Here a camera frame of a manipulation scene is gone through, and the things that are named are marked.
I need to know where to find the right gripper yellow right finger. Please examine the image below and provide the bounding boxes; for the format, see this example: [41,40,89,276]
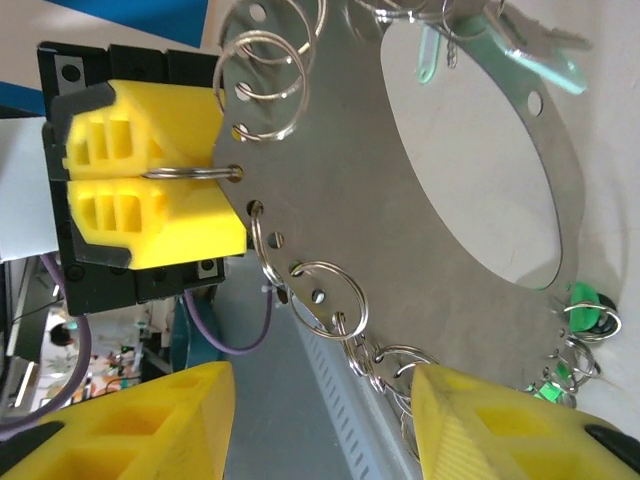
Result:
[409,363,640,480]

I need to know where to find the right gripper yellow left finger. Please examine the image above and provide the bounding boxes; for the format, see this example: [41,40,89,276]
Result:
[0,362,236,480]

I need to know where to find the silver split ring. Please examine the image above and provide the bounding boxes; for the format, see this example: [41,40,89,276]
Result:
[212,30,307,104]
[219,0,327,56]
[232,47,310,144]
[288,260,370,341]
[142,164,246,182]
[249,202,287,292]

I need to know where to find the bright green key tag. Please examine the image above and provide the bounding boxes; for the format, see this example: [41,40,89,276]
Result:
[564,282,609,334]

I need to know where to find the round metal key plate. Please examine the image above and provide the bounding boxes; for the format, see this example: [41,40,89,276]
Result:
[212,0,589,386]

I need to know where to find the mint key tag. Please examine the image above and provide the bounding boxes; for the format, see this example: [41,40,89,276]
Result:
[414,22,442,86]

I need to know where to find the mint-headed silver key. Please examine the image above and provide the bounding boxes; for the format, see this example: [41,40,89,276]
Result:
[492,7,594,96]

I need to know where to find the blue floral wall poster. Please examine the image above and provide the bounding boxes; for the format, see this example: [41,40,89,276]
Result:
[42,0,212,52]

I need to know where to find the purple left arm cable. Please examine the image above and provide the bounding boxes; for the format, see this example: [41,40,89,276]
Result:
[0,252,276,441]

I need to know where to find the slotted grey cable duct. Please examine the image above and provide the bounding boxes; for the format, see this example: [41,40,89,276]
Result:
[294,319,421,480]

